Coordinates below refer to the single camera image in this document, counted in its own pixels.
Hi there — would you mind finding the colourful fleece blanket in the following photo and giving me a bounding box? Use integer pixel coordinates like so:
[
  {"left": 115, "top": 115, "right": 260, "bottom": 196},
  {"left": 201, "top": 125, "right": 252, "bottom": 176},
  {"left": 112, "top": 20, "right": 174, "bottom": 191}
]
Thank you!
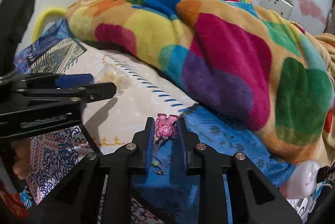
[{"left": 65, "top": 0, "right": 334, "bottom": 165}]

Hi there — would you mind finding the white spray bottle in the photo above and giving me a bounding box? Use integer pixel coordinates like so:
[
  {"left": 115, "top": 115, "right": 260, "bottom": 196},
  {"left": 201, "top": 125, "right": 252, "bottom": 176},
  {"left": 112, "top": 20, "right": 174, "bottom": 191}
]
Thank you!
[{"left": 279, "top": 159, "right": 334, "bottom": 200}]

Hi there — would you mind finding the clear plastic wrapper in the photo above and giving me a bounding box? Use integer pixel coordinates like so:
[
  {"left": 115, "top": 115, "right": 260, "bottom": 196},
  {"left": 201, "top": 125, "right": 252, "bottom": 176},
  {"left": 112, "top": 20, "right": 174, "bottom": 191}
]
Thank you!
[{"left": 100, "top": 66, "right": 131, "bottom": 96}]

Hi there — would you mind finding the person's left hand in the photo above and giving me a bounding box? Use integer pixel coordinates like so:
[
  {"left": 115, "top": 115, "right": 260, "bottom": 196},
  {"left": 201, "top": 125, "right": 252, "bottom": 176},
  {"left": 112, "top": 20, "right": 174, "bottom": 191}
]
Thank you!
[{"left": 11, "top": 138, "right": 31, "bottom": 180}]

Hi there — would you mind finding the patchwork patterned bed sheet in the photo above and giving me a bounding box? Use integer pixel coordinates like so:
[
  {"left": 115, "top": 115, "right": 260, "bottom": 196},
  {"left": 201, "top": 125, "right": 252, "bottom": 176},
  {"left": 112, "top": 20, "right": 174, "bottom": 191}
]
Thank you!
[{"left": 15, "top": 19, "right": 295, "bottom": 223}]

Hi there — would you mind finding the pink hair clip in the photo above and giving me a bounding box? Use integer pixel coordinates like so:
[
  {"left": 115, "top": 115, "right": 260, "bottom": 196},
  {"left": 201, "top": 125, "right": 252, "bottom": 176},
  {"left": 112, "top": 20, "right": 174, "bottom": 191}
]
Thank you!
[{"left": 154, "top": 113, "right": 179, "bottom": 143}]

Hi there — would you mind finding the yellow padded bed rail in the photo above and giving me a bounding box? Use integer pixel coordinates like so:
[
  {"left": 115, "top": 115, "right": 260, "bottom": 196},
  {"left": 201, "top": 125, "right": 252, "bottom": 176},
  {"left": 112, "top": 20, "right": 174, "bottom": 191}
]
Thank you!
[{"left": 31, "top": 7, "right": 66, "bottom": 43}]

